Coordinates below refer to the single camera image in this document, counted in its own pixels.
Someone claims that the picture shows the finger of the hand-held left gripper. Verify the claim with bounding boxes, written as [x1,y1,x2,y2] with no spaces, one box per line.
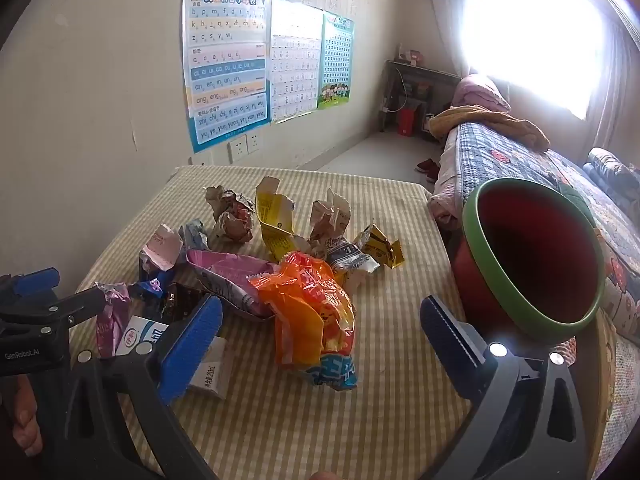
[0,268,61,311]
[0,286,108,341]

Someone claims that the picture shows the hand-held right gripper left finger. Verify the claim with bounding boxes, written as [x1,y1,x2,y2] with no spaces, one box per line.
[47,294,223,480]

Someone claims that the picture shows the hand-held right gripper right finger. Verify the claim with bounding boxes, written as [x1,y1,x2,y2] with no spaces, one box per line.
[419,295,590,480]

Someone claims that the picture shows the white milk carton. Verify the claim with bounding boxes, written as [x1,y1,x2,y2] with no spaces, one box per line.
[115,314,228,401]

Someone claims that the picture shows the silver printed wrapper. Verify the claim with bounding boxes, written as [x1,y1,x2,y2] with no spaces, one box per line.
[320,235,383,276]

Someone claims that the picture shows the red green chair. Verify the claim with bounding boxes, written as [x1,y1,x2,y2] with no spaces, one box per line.
[452,177,621,346]

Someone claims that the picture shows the brown paper ball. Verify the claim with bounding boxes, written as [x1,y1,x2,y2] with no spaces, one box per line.
[204,184,258,245]

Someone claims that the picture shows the yellow paper carton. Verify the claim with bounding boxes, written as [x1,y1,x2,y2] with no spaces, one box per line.
[255,176,313,263]

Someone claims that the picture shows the person's left hand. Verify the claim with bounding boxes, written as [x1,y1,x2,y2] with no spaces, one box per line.
[11,375,45,457]

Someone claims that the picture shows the pink foil wrapper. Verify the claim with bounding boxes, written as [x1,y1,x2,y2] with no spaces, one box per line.
[95,281,133,358]

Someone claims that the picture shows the dark brown wrapper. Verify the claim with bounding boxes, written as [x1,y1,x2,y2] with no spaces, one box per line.
[160,282,211,323]

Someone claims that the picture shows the blue purple wrapper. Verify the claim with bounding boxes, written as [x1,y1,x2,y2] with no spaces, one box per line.
[137,265,176,301]

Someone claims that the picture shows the pink snack packet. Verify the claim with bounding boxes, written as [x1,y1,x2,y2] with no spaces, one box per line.
[186,249,278,321]

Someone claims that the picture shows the small yellow wrapper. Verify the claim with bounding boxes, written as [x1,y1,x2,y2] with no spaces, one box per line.
[352,222,405,270]

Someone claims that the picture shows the pink white crumpled paper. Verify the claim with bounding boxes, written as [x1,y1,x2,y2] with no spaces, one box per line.
[139,224,185,273]

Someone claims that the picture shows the blue white crumpled paper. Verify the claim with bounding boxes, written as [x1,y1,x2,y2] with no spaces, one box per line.
[177,217,211,253]

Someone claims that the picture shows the orange snack bag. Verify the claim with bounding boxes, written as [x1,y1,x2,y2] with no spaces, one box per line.
[250,251,360,392]

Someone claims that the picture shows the crumpled beige wrapper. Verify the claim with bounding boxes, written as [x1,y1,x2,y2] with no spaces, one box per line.
[309,187,351,251]

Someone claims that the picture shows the bed with patchwork quilt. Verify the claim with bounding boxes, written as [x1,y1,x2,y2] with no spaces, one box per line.
[430,120,640,480]

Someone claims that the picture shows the yellow blanket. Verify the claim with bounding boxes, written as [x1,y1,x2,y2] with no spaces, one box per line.
[427,105,551,151]

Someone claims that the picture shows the blue patterned bedding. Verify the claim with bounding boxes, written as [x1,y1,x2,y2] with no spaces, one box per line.
[582,147,640,191]

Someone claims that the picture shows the pink folded duvet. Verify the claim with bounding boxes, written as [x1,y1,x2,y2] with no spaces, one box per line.
[452,74,512,113]

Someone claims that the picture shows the dark metal shelf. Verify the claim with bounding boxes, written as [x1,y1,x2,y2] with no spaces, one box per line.
[382,59,461,136]

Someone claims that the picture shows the light curtain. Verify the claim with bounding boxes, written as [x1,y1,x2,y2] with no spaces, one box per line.
[565,10,640,171]

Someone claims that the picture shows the bright window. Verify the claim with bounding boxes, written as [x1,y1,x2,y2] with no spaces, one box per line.
[457,0,608,121]

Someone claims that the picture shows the blue letter wall poster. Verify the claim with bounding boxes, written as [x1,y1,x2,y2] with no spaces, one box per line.
[181,0,273,155]

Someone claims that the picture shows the teal chart wall poster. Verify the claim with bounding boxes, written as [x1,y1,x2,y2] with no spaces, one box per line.
[316,12,355,111]

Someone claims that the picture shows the white chart wall poster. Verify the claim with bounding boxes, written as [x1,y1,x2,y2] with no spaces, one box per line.
[270,0,325,125]

